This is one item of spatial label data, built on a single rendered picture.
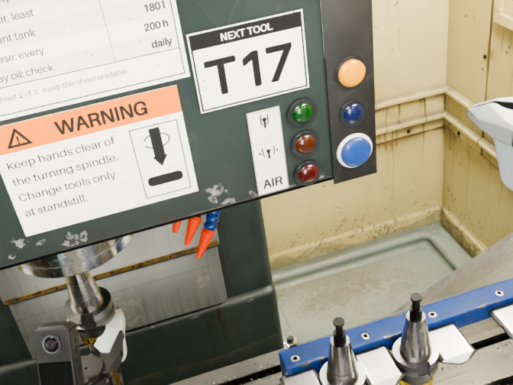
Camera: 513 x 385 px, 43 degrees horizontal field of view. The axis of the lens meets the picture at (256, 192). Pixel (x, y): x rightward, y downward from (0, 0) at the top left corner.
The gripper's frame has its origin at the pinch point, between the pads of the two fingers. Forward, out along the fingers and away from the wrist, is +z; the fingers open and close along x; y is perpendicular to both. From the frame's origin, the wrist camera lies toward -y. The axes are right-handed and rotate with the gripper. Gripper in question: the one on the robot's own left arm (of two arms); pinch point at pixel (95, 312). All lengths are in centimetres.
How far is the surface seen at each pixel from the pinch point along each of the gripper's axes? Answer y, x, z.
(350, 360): 7.0, 34.1, -5.8
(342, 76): -37, 35, -12
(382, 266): 77, 49, 91
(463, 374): 44, 57, 21
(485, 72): 15, 77, 90
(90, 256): -16.0, 5.7, -7.8
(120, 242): -15.1, 8.4, -4.5
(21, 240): -28.8, 6.3, -20.9
